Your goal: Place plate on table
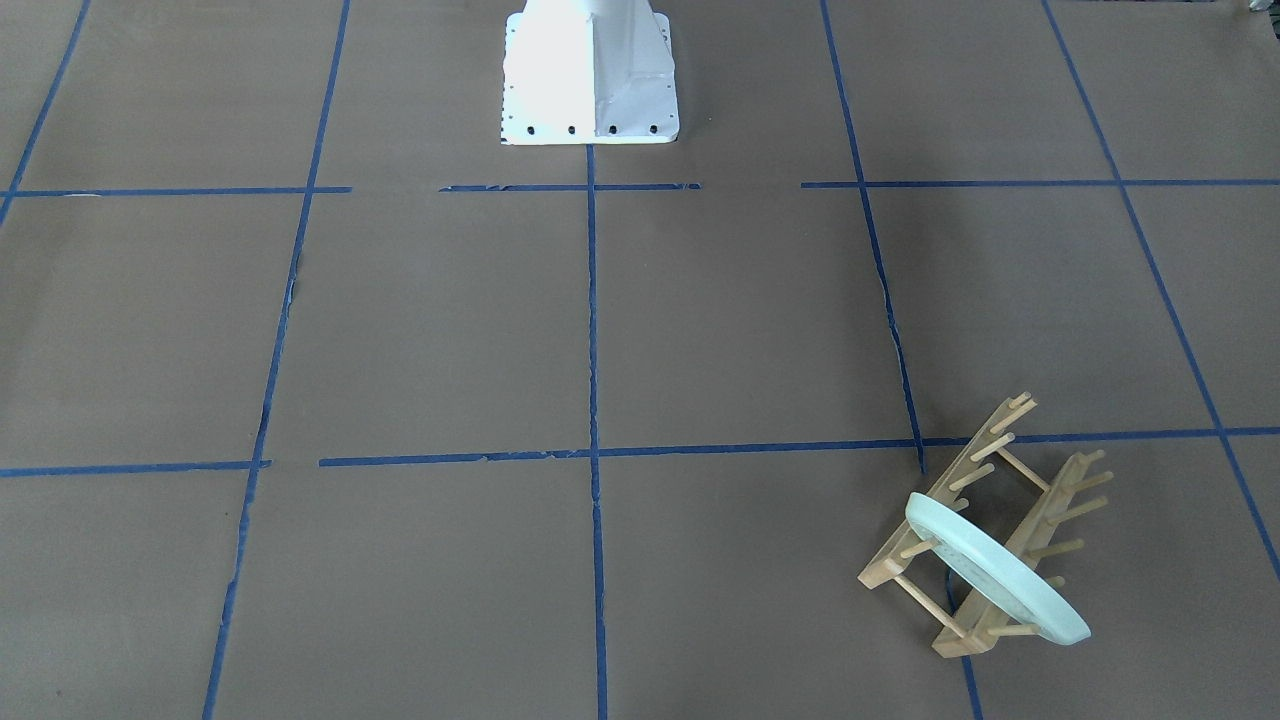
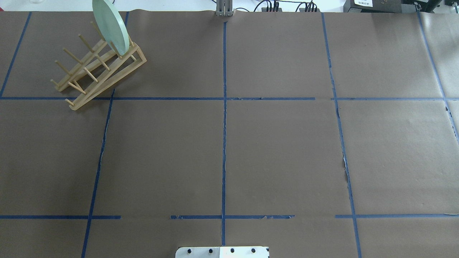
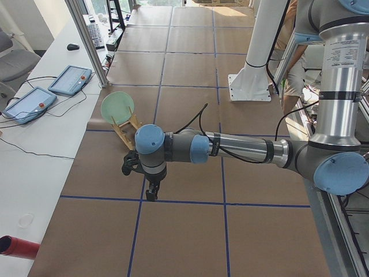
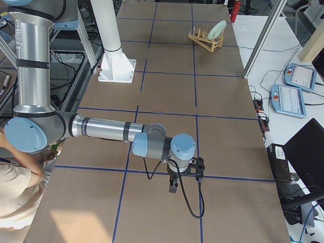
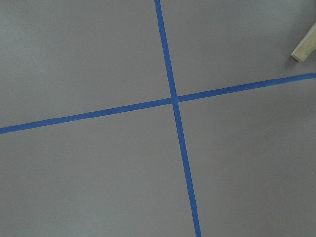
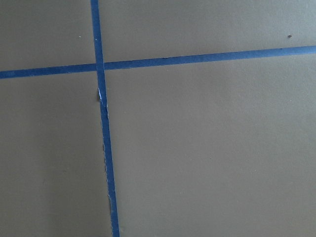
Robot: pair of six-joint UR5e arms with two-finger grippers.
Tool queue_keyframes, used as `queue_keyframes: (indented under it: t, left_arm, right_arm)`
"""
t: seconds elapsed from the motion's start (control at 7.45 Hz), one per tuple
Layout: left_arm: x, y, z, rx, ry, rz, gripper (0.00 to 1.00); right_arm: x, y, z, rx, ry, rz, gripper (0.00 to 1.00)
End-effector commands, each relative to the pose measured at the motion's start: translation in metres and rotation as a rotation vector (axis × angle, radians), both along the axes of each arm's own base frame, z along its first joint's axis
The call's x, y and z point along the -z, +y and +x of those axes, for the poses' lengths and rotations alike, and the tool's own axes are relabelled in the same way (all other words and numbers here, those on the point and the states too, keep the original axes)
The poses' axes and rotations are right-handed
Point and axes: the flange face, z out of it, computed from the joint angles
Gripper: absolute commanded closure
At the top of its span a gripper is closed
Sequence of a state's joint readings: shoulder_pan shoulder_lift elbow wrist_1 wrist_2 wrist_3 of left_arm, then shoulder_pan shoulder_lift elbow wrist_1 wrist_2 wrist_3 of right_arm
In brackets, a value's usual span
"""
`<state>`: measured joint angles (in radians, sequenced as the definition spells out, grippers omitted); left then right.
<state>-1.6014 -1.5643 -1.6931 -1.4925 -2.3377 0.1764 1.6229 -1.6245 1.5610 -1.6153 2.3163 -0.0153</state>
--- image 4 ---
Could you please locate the wooden dish rack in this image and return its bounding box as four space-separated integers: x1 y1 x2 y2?
188 28 224 53

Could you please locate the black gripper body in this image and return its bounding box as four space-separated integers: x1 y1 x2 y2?
167 162 180 183

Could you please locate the orange black usb hub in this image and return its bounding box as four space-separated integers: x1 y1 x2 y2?
253 99 264 112

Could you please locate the light green plate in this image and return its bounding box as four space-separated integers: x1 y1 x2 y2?
208 20 227 40

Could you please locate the far teach pendant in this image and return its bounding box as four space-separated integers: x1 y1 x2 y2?
284 63 317 92

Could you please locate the teach pendant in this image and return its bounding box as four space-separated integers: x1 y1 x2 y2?
270 84 306 118
284 63 317 92

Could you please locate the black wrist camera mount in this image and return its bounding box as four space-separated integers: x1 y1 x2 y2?
188 157 206 178

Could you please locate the aluminium frame post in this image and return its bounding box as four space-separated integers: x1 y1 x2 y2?
242 0 287 78

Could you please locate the red cylinder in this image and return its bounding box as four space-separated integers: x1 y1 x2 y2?
230 0 241 23

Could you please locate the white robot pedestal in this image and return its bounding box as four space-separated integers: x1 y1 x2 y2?
91 0 136 83

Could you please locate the near teach pendant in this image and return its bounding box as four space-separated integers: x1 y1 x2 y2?
270 84 306 118

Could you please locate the black computer box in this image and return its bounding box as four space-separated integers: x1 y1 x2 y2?
267 143 300 183

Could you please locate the person in beige shirt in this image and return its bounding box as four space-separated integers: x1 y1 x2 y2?
1 128 58 231

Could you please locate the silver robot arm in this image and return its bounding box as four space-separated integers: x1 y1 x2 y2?
5 1 205 193

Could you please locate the black laptop monitor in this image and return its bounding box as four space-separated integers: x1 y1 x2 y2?
281 118 323 210

